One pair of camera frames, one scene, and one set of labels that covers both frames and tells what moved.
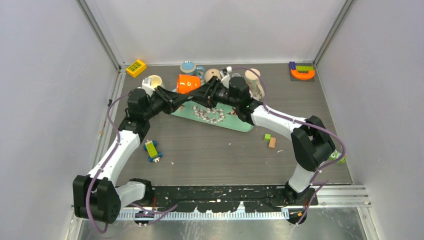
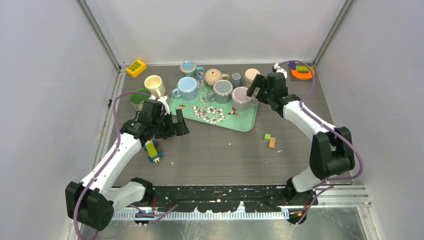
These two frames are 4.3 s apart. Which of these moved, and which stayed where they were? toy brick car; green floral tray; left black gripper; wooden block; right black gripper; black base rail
Moved: left black gripper; right black gripper
Stayed: toy brick car; wooden block; black base rail; green floral tray
